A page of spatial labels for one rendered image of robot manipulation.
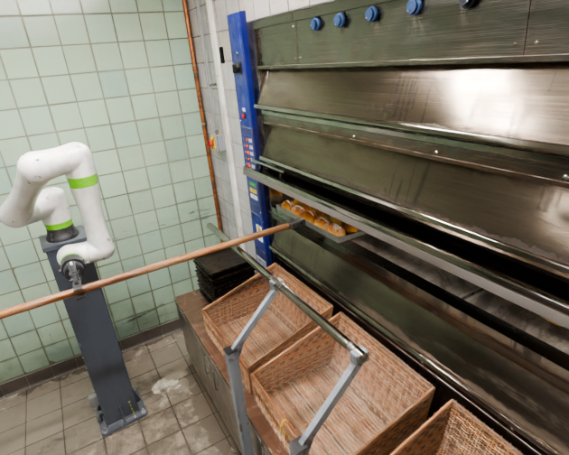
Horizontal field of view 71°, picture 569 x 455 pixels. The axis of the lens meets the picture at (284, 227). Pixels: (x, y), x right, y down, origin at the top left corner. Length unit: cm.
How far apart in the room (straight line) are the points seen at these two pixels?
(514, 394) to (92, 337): 197
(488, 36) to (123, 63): 216
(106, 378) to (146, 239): 97
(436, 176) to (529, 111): 33
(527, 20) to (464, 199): 45
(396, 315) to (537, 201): 71
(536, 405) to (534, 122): 76
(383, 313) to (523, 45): 102
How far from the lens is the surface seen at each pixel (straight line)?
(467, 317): 137
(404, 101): 132
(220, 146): 264
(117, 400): 274
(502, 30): 115
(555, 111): 107
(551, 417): 138
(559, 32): 108
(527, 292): 103
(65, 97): 279
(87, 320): 241
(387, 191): 141
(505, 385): 141
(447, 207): 126
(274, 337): 220
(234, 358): 159
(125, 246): 301
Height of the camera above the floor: 195
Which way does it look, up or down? 23 degrees down
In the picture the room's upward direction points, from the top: 5 degrees counter-clockwise
